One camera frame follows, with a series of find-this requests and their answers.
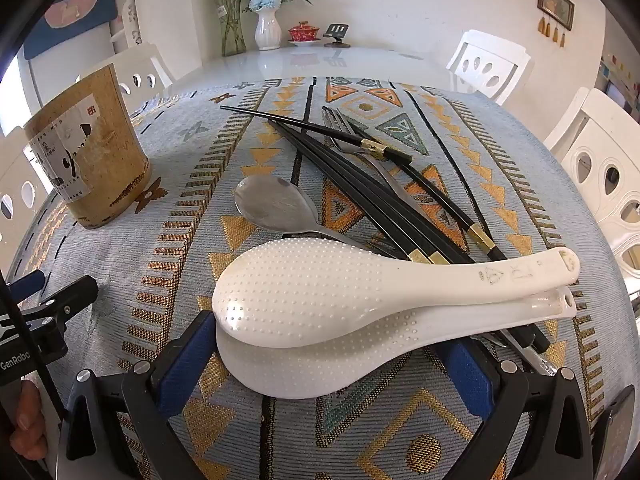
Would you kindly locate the patterned blue tablecloth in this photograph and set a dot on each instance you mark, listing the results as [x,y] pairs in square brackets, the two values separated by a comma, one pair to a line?
[150,200]

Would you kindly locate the person's left hand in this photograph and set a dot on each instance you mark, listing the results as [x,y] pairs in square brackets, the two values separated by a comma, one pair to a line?
[27,420]

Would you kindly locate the metal spoon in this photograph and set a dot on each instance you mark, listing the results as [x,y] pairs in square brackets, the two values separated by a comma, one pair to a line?
[275,205]

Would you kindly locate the black phone stand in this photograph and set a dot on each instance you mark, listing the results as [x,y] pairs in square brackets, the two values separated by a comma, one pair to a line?
[336,32]

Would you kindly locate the metal fork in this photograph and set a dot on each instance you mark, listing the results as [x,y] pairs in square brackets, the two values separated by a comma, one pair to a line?
[336,130]

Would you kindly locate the red lidded teacup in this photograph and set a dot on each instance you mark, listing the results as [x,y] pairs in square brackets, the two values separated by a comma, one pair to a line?
[304,34]

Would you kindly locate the hanging wooden ornaments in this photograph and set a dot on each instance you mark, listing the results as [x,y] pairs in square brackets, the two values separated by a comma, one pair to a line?
[547,32]

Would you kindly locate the white floral-print rack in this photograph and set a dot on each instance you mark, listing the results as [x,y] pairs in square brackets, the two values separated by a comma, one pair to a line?
[131,20]

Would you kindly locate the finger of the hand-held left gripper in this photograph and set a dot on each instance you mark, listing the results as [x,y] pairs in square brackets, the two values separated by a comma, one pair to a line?
[25,290]
[65,300]

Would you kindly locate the white dotted rice paddle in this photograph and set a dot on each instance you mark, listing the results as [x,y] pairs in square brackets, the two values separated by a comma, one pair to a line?
[300,370]
[325,290]

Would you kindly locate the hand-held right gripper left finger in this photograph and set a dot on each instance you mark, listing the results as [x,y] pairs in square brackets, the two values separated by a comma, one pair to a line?
[185,360]

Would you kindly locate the glass vase with green stems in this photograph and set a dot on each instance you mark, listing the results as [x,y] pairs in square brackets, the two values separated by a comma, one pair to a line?
[232,25]

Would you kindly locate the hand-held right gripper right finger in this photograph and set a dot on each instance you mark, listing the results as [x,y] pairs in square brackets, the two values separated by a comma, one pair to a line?
[470,380]

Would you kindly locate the white ceramic vase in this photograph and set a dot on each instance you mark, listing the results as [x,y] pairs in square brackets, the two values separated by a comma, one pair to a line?
[267,30]

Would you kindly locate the small framed picture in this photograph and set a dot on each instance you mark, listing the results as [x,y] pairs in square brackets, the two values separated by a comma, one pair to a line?
[555,5]

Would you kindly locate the bamboo utensil holder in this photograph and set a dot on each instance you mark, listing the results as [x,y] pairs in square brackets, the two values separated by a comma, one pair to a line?
[100,160]

